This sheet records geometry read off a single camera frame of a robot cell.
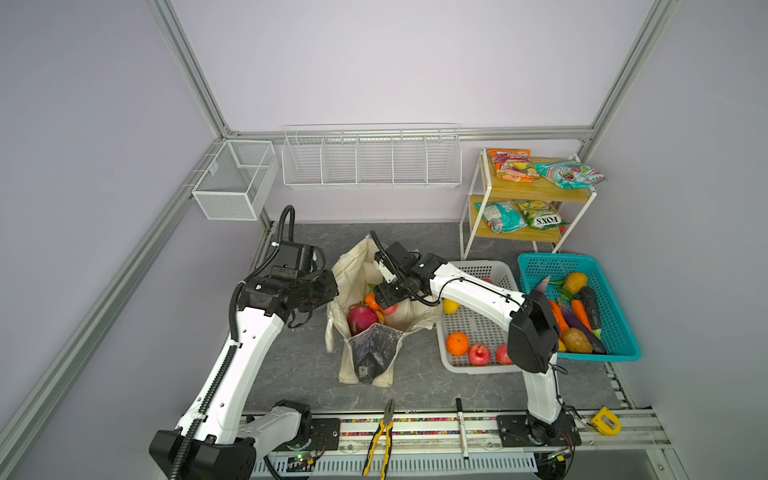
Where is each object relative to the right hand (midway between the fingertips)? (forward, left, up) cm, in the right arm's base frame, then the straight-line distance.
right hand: (386, 296), depth 86 cm
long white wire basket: (+42, +5, +20) cm, 47 cm away
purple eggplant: (-4, -58, -10) cm, 59 cm away
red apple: (-3, -1, -5) cm, 5 cm away
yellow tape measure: (-30, -56, -10) cm, 64 cm away
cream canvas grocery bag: (-17, +4, -1) cm, 17 cm away
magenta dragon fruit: (-8, +7, +2) cm, 10 cm away
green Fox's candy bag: (+26, -50, +7) cm, 57 cm away
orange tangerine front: (-12, -20, -6) cm, 24 cm away
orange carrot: (+1, -60, -9) cm, 61 cm away
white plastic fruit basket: (-9, -26, -11) cm, 29 cm away
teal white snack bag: (+25, -37, +7) cm, 46 cm away
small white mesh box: (+35, +50, +16) cm, 63 cm away
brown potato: (-12, -53, -5) cm, 54 cm away
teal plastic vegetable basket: (-10, -65, -5) cm, 66 cm away
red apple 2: (-15, -26, -6) cm, 30 cm away
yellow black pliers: (-31, -1, -10) cm, 32 cm away
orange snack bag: (+29, -38, +24) cm, 54 cm away
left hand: (-6, +11, +12) cm, 18 cm away
